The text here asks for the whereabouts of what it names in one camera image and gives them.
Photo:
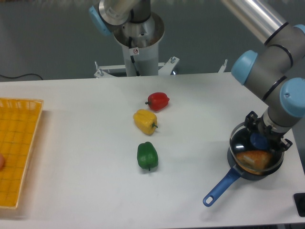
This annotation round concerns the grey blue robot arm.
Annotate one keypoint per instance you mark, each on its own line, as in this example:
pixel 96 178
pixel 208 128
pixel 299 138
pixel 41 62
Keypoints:
pixel 263 74

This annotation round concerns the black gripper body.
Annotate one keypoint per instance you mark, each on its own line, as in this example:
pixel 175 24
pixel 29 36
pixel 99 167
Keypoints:
pixel 268 134

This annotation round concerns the dark pot blue handle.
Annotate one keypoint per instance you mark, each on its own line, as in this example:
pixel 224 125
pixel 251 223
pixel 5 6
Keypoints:
pixel 233 174

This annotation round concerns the yellow woven basket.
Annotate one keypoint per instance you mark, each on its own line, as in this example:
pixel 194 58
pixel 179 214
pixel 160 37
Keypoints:
pixel 19 120

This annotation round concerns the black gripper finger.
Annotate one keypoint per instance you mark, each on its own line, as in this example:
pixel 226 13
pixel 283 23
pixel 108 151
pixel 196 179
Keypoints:
pixel 283 144
pixel 250 122

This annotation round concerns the golden pastry turnover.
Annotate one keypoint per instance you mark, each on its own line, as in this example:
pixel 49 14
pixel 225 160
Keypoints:
pixel 254 161

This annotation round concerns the red bell pepper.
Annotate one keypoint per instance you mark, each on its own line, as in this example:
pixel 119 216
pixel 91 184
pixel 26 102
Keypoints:
pixel 157 101

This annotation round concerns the yellow bell pepper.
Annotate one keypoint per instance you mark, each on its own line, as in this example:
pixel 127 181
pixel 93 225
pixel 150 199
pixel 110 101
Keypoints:
pixel 146 121

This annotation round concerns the black box table corner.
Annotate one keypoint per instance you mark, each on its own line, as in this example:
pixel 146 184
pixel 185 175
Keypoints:
pixel 299 199

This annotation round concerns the glass lid blue knob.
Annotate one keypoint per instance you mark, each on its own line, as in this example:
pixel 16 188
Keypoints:
pixel 241 140

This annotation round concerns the green bell pepper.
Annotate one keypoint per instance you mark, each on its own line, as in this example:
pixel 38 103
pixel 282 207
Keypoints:
pixel 147 156

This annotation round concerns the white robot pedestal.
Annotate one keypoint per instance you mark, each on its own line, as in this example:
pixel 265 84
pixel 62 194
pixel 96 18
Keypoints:
pixel 140 48

